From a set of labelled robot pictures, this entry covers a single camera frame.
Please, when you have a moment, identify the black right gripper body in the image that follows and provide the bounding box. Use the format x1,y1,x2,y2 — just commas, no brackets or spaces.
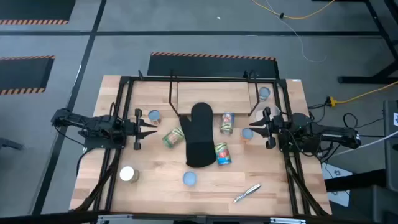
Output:
263,106,293,150

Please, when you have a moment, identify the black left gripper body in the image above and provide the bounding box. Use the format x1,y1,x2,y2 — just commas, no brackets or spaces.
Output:
121,108,143,151

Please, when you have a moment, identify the pink diced tomatoes can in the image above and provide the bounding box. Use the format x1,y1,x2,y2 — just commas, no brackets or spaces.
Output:
147,109,162,126

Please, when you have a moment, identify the short yellow pineapple rings can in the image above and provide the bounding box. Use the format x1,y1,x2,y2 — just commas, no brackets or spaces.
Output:
241,127,254,141

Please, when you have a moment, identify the tall green orange can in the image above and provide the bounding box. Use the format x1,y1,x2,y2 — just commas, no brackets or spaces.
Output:
161,126,186,149

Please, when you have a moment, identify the tall green peaches can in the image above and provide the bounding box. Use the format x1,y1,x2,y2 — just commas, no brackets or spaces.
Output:
219,111,236,136

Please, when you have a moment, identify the black oven mitt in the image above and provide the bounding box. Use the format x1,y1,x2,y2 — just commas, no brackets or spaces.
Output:
178,101,218,169

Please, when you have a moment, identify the white mixed fruit can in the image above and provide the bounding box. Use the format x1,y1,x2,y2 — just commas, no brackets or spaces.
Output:
182,170,198,188

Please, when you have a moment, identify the white lidded jar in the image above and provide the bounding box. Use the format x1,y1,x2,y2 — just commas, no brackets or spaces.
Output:
119,166,141,184

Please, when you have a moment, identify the silver metal utensil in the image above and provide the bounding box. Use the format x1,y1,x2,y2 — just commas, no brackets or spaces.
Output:
233,183,262,204

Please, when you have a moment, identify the black hazard striped floor mat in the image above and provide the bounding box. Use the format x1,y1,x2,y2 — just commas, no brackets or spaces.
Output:
146,52,280,79
0,55,56,96
0,0,76,26

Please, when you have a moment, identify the white paper sheet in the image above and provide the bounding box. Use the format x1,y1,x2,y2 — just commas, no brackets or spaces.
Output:
322,163,354,208

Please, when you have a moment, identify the grey cabinet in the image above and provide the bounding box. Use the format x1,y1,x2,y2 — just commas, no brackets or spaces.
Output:
382,99,398,194

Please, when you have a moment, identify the black chair base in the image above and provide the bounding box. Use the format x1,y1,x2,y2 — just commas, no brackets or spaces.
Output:
0,136,25,152

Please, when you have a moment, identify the wooden shelf black metal frame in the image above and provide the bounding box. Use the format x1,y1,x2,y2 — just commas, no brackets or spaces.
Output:
168,70,261,118

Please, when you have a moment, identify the black aluminium rig frame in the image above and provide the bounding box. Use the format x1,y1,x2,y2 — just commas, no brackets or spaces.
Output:
68,70,333,218

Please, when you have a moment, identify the yellow extension cord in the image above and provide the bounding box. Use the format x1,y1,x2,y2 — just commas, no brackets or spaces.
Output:
328,80,398,108

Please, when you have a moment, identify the thin white floor cable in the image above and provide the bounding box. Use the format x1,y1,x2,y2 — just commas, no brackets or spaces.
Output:
264,0,328,63

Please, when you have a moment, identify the thick white cable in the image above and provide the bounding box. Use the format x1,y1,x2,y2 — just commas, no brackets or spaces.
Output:
328,129,398,158

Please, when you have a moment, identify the black desk leg frame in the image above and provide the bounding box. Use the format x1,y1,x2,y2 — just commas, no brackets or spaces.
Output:
310,0,398,85

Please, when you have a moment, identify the yellow floor cable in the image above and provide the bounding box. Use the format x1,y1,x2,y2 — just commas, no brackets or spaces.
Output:
251,0,336,21

